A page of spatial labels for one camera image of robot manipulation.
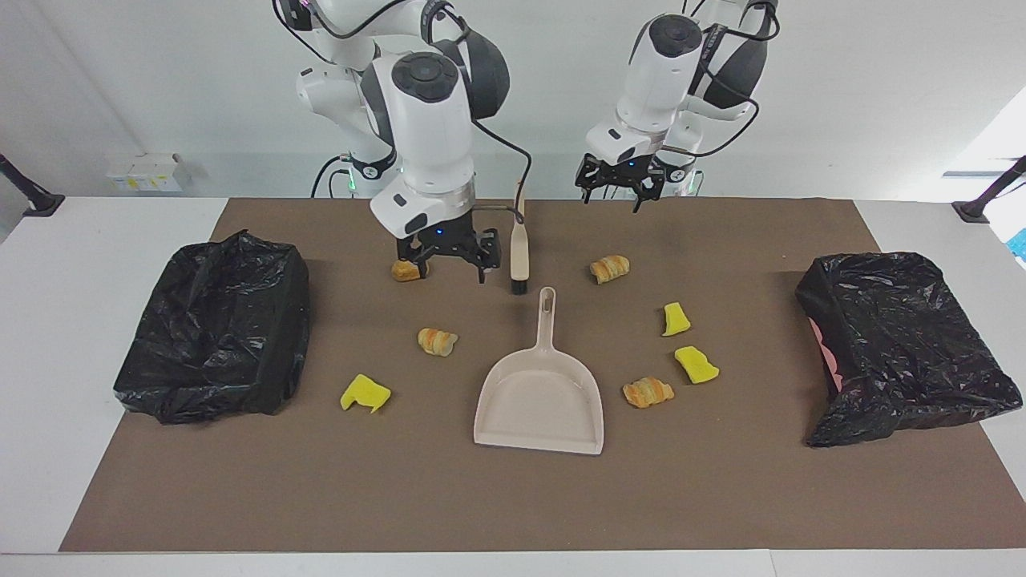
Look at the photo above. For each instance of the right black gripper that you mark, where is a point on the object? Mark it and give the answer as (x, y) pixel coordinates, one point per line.
(449, 240)

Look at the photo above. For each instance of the yellow sponge piece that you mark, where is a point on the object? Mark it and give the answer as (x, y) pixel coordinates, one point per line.
(365, 393)
(676, 320)
(696, 365)

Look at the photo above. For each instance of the brown table mat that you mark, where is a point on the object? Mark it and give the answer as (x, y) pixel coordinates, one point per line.
(513, 497)

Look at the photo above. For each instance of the beige plastic dustpan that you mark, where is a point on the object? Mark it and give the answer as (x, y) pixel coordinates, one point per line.
(537, 401)

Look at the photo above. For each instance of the black camera stand foot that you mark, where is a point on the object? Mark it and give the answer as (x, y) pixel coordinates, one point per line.
(982, 200)
(32, 196)

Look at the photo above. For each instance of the black bag bin pink liner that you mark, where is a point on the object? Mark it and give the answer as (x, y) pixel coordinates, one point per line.
(906, 344)

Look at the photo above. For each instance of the black bag lined bin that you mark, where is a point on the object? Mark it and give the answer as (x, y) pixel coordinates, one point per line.
(208, 336)

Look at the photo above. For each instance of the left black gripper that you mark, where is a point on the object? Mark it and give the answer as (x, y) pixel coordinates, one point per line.
(625, 174)

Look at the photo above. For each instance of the beige hand brush black bristles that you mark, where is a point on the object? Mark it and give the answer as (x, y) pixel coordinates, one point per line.
(521, 248)

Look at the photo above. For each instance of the brown bread nugget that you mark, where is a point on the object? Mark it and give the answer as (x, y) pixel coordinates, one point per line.
(405, 272)

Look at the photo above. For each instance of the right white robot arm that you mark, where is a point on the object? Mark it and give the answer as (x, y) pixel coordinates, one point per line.
(425, 136)

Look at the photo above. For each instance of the blue object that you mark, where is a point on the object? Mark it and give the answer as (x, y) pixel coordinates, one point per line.
(1019, 244)

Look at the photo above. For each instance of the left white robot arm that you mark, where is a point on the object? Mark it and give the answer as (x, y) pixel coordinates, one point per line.
(665, 72)

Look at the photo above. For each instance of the white wall outlet box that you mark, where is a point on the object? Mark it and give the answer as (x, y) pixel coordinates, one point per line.
(148, 172)

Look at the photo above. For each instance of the striped croissant piece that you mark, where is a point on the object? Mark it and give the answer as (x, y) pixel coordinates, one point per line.
(648, 393)
(437, 341)
(609, 269)

